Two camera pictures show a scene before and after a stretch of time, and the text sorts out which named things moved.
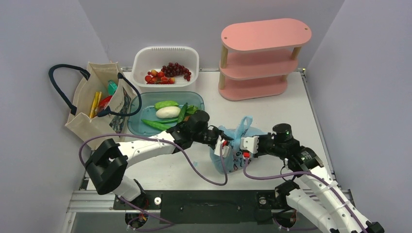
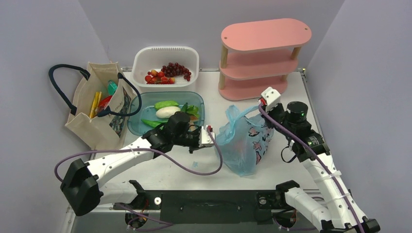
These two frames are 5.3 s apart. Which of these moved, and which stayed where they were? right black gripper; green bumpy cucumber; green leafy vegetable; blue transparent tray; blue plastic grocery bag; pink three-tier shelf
Moved: right black gripper; blue plastic grocery bag
Stayed: green bumpy cucumber; green leafy vegetable; blue transparent tray; pink three-tier shelf
